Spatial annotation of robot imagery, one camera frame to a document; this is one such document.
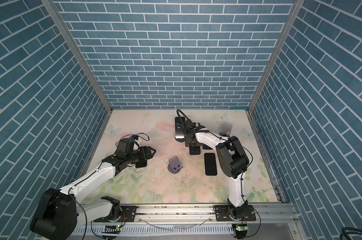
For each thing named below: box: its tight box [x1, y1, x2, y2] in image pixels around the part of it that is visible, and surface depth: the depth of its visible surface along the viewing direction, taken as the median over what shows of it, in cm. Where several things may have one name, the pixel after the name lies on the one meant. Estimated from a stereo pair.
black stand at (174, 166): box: [167, 156, 183, 174], surface depth 87 cm
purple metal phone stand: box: [219, 123, 233, 136], surface depth 101 cm
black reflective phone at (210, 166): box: [204, 152, 218, 176], surface depth 93 cm
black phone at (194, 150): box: [189, 146, 201, 155], surface depth 96 cm
